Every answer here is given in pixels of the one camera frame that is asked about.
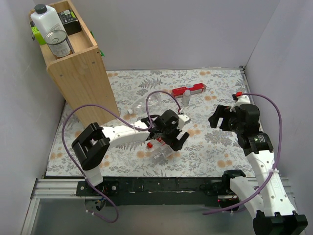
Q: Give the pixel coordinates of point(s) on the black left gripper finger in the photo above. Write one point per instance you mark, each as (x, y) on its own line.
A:
(182, 140)
(171, 141)

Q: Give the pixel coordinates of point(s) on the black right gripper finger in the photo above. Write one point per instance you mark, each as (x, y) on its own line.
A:
(213, 120)
(224, 124)

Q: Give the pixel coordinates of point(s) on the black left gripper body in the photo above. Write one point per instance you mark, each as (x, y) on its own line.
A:
(169, 138)

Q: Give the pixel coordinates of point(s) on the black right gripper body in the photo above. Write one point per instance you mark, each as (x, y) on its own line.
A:
(220, 118)

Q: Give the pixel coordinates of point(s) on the clear bottle with red cap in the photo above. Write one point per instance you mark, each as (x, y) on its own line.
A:
(158, 148)

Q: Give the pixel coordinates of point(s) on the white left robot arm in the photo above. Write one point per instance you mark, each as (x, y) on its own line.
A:
(93, 143)

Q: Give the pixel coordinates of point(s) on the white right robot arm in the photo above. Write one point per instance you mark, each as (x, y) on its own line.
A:
(271, 210)

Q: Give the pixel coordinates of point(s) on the small white bottle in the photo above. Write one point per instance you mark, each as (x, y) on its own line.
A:
(186, 98)

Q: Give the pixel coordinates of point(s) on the floral patterned table mat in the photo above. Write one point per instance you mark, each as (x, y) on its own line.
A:
(206, 153)

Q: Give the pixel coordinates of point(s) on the red rectangular box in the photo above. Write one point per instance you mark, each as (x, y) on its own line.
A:
(194, 89)

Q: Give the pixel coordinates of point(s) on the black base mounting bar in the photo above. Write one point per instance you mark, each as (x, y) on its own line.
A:
(126, 191)

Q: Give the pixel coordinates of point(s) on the wooden shelf box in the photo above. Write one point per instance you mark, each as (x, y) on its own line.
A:
(81, 77)

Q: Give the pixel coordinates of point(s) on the metal tin can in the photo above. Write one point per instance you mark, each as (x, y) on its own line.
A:
(58, 43)

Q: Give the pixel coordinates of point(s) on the black electronic device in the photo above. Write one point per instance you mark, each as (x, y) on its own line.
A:
(70, 22)

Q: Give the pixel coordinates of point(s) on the green object behind shelf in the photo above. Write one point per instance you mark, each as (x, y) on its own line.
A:
(36, 35)

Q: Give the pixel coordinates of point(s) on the white jug with grey cap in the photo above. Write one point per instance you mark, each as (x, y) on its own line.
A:
(46, 19)

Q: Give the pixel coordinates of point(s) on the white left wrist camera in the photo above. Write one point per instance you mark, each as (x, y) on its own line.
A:
(183, 120)

